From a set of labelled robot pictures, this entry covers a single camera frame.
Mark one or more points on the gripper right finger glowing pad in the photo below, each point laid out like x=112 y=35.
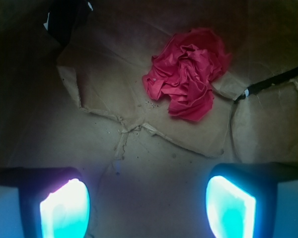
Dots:
x=253 y=200

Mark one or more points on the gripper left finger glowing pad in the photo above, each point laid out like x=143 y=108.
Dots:
x=43 y=203

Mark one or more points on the red paper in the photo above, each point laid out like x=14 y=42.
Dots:
x=184 y=71

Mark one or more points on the brown paper bag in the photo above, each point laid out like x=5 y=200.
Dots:
x=84 y=105

